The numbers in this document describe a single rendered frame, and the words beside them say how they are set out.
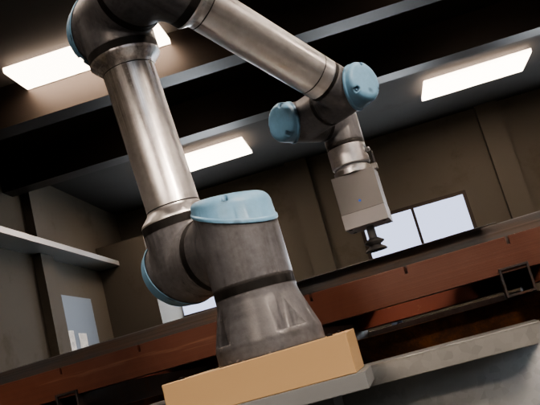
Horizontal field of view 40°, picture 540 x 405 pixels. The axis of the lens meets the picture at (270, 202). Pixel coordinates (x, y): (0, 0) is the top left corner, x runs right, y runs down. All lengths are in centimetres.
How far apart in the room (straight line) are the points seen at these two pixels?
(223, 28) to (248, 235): 35
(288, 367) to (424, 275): 46
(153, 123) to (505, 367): 69
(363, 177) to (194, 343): 45
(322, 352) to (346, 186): 53
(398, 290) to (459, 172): 883
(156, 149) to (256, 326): 34
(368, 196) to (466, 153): 884
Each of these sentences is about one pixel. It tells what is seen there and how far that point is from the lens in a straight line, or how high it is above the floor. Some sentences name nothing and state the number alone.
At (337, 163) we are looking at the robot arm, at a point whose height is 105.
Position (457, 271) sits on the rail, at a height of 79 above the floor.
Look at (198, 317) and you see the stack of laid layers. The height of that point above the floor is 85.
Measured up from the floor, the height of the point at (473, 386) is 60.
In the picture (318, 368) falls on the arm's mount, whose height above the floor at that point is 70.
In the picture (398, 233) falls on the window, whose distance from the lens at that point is 993.
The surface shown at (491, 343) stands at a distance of 112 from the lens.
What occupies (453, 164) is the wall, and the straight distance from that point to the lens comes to 1016.
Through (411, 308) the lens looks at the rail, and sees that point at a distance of 203.
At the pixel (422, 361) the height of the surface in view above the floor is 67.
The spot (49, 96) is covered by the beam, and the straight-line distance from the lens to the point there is 608.
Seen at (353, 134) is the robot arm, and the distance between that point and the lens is 142.
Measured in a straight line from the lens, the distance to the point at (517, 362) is 128.
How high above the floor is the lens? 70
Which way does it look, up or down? 13 degrees up
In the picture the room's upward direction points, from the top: 15 degrees counter-clockwise
